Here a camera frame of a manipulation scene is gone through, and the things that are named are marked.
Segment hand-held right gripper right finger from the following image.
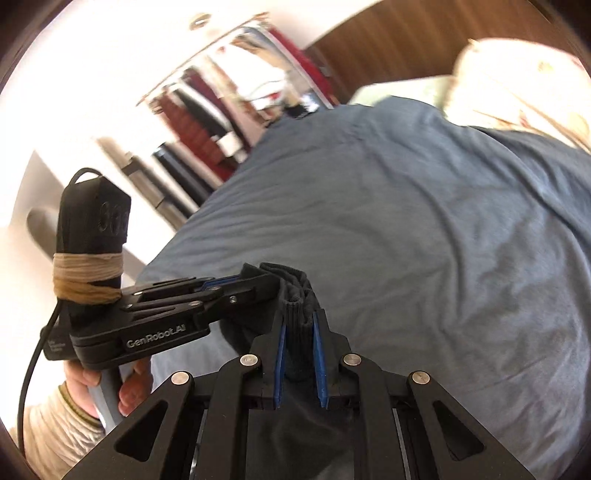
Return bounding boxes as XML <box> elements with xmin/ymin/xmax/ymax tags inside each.
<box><xmin>313</xmin><ymin>309</ymin><xmax>537</xmax><ymax>480</ymax></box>

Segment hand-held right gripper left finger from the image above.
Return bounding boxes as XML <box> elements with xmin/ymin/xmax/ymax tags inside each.
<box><xmin>60</xmin><ymin>318</ymin><xmax>284</xmax><ymax>480</ymax></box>

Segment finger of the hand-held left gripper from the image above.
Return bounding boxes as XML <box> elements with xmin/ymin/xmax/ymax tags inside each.
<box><xmin>121</xmin><ymin>281</ymin><xmax>283</xmax><ymax>325</ymax></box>
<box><xmin>139</xmin><ymin>263</ymin><xmax>279</xmax><ymax>297</ymax></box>

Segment black pants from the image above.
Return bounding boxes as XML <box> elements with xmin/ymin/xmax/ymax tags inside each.
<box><xmin>222</xmin><ymin>262</ymin><xmax>358</xmax><ymax>480</ymax></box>

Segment person's left forearm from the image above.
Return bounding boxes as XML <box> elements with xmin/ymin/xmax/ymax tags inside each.
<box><xmin>9</xmin><ymin>383</ymin><xmax>109</xmax><ymax>476</ymax></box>

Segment person's left hand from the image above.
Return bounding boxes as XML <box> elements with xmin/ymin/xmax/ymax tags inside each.
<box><xmin>65</xmin><ymin>357</ymin><xmax>154</xmax><ymax>418</ymax></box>

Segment row of hanging clothes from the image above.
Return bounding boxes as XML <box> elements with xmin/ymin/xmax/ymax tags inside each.
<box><xmin>148</xmin><ymin>25</ymin><xmax>335</xmax><ymax>195</ymax></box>

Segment blue bed blanket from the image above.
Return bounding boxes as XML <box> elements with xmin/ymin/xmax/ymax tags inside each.
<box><xmin>139</xmin><ymin>95</ymin><xmax>591</xmax><ymax>480</ymax></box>

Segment brown wooden headboard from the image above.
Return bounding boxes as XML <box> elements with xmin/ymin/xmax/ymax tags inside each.
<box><xmin>305</xmin><ymin>0</ymin><xmax>578</xmax><ymax>107</ymax></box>

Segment cream printed pillow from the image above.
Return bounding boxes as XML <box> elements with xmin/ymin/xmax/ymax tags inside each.
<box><xmin>443</xmin><ymin>37</ymin><xmax>591</xmax><ymax>148</ymax></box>

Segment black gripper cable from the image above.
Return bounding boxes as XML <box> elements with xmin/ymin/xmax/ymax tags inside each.
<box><xmin>18</xmin><ymin>167</ymin><xmax>105</xmax><ymax>455</ymax></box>

